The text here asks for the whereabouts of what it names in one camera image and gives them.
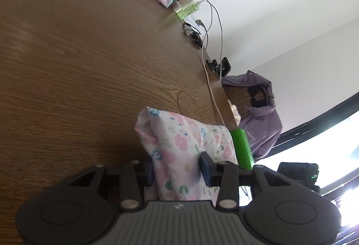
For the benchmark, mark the purple jacket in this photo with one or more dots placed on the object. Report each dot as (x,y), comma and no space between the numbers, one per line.
(266,121)

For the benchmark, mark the white power strip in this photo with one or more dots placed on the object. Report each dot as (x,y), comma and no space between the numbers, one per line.
(192,18)

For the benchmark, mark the green plastic tube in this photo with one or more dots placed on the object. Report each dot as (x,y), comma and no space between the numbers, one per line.
(242,147)

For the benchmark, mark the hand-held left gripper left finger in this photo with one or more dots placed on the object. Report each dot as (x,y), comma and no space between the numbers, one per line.
(149,175)

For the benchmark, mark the pink floral dress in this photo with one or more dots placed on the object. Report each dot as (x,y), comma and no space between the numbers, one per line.
(179,147)

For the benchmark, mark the clear green box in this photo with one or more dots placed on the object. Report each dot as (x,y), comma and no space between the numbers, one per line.
(186,11)

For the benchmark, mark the black window frame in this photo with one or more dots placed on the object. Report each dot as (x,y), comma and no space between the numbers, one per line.
(322,119)

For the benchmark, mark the pale pink towel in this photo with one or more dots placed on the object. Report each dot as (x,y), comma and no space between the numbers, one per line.
(235,116)

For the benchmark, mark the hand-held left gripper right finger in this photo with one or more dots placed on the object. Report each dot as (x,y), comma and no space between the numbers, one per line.
(204,170)

